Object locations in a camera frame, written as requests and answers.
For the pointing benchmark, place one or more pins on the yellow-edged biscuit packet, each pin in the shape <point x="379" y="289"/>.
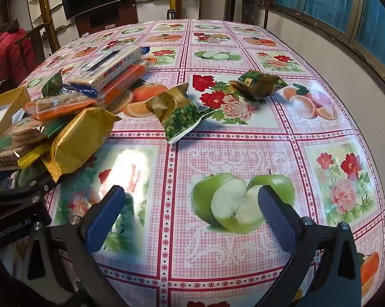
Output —
<point x="10" y="160"/>

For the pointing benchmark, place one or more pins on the wooden framed window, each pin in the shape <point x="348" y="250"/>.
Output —
<point x="323" y="0"/>

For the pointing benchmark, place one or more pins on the wooden wall shelf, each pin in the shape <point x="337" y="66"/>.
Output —
<point x="47" y="6"/>

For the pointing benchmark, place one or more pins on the small green gold packet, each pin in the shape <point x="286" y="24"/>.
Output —
<point x="53" y="84"/>

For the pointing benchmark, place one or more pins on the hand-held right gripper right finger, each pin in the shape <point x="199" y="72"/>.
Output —
<point x="275" y="220"/>

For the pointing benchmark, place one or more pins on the steel thermos flask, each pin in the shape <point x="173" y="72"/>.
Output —
<point x="170" y="14"/>

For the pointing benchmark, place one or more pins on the green pea snack packet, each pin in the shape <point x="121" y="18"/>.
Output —
<point x="179" y="118"/>

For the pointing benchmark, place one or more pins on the orange clear biscuit packet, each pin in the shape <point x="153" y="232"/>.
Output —
<point x="61" y="107"/>

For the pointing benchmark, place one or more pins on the dark wooden chair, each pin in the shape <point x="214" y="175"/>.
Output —
<point x="35" y="38"/>
<point x="246" y="3"/>

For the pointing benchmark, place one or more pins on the green gold crumpled packet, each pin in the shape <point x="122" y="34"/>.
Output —
<point x="259" y="84"/>

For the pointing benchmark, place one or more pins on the long blue white biscuit pack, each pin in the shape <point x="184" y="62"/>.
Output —
<point x="115" y="67"/>

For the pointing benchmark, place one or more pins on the floral fruit print tablecloth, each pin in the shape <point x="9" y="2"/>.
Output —
<point x="230" y="153"/>

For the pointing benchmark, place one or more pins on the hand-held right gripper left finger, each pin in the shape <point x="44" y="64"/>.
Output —
<point x="106" y="217"/>

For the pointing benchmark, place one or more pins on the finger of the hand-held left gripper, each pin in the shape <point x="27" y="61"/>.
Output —
<point x="45" y="187"/>

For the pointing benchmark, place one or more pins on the long orange biscuit pack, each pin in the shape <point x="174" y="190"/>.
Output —
<point x="125" y="81"/>

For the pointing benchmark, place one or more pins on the gold foil snack packet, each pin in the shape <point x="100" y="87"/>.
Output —
<point x="80" y="140"/>

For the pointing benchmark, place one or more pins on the brown television cabinet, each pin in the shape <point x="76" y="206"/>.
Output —
<point x="115" y="19"/>

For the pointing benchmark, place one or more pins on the yellow cardboard box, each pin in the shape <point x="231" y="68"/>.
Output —
<point x="7" y="102"/>

